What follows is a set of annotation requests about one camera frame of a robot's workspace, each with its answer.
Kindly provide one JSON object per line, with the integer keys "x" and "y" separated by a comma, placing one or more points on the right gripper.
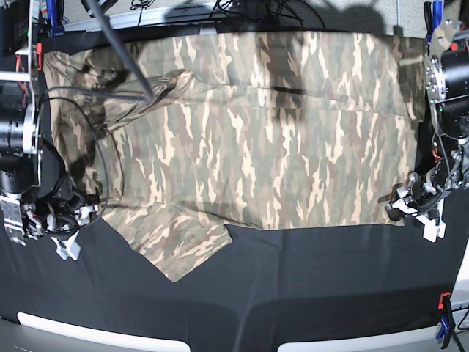
{"x": 58, "y": 218}

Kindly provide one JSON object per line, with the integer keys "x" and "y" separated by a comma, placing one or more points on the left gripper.
{"x": 419, "y": 196}

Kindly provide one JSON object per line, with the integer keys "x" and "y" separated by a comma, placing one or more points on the camouflage t-shirt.
{"x": 266, "y": 130}

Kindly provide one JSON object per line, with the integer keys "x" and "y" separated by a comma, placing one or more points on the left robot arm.
{"x": 446, "y": 68}

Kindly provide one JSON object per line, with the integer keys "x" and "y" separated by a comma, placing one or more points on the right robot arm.
{"x": 37, "y": 195}

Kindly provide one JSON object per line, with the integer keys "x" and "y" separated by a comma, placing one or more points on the black table cloth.
{"x": 266, "y": 288}

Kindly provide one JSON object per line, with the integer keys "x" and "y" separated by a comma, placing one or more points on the blue orange clamp near right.
{"x": 445, "y": 319}

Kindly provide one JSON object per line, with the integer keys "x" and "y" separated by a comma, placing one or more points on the orange black clamp far left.
{"x": 39, "y": 56}

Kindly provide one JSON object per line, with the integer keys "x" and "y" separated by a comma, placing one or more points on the blue clamp top right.
{"x": 433, "y": 12}

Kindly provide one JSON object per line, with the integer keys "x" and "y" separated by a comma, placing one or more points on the blue clamp top left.
{"x": 55, "y": 15}

